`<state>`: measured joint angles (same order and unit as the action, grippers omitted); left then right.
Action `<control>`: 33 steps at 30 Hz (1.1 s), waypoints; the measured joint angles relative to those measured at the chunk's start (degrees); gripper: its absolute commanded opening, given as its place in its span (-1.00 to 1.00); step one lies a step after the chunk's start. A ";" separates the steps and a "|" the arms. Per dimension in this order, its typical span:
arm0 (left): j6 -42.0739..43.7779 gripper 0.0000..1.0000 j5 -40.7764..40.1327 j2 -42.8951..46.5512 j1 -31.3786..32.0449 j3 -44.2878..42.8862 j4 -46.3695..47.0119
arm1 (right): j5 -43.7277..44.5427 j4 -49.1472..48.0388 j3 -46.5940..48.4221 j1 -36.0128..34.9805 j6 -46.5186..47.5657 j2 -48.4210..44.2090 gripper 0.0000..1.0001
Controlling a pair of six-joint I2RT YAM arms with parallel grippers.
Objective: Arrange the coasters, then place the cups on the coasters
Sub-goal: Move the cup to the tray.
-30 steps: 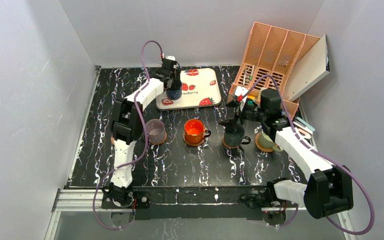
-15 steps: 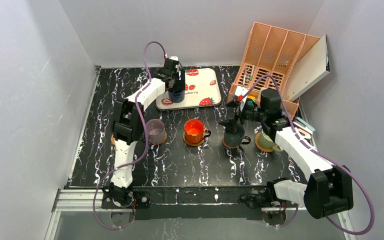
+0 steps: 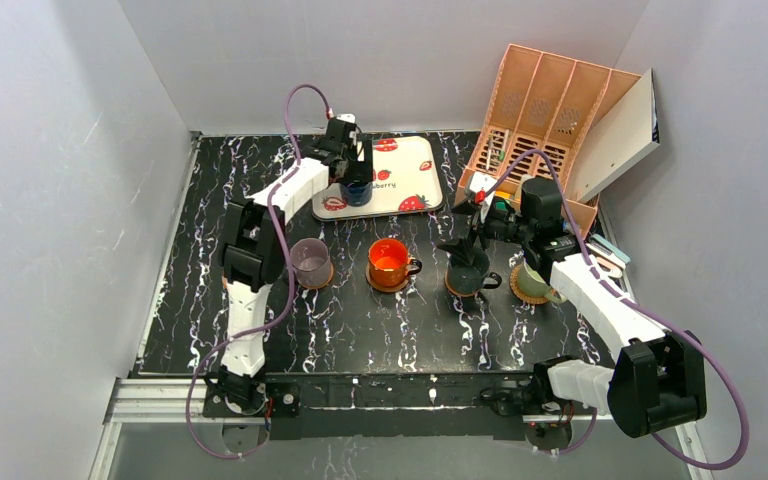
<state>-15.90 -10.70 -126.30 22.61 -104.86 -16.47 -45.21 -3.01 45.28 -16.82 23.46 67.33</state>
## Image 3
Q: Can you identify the pink desk file organizer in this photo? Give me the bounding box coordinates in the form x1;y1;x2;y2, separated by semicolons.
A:
455;44;641;233

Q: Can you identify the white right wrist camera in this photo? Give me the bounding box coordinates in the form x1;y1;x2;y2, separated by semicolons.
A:
465;172;496;221

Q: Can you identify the orange mug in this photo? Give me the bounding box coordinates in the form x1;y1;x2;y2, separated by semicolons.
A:
366;238;423;286

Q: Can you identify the lilac mug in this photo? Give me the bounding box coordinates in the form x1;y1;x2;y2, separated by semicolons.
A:
290;238;333;278

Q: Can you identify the white binder folder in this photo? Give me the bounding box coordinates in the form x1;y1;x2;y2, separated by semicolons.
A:
565;68;660;203

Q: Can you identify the light green mug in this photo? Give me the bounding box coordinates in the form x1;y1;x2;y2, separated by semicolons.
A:
512;262;567;305

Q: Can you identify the woven rattan coaster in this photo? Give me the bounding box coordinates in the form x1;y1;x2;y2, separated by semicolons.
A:
509;263;552;305

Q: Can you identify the navy blue mug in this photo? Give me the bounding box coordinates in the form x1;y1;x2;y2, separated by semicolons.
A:
338;182;373;207

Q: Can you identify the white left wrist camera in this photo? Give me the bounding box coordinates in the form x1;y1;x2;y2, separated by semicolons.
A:
337;113;357;127

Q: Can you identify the aluminium front rail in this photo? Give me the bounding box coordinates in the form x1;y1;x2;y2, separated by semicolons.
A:
89;373;713;480

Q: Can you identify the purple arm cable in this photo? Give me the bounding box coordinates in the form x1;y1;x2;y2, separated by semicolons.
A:
185;83;336;462
483;148;751;472

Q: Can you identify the dark green mug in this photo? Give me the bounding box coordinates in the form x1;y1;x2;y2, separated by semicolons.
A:
444;254;502;292

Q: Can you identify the dark ringed wooden coaster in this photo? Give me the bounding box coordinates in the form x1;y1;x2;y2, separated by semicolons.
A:
365;271;411;293

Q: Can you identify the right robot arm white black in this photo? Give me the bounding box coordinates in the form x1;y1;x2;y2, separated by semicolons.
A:
440;173;707;438

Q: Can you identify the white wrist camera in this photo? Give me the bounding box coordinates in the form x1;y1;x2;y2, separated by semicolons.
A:
337;113;357;127
465;172;496;221

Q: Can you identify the orange round coaster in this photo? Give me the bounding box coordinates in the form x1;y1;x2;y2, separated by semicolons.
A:
444;277;482;298

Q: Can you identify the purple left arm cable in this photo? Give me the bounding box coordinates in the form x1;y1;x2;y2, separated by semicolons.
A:
185;83;336;462

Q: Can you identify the teal pink stationery stack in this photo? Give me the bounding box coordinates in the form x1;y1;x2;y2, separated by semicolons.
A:
585;233;631;279

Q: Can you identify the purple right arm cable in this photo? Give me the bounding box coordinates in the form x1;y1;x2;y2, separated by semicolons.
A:
483;148;751;472

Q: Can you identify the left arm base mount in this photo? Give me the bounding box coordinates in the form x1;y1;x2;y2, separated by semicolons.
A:
201;367;300;458

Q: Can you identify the smooth wooden coaster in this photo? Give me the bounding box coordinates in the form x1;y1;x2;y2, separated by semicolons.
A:
296;266;334;290

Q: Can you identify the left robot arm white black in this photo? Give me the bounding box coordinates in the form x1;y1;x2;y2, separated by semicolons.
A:
220;114;374;377

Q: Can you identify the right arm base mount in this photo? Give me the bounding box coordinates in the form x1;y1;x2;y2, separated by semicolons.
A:
478;380;598;457

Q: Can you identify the white strawberry tray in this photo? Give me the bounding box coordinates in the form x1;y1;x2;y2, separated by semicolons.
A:
311;136;444;221

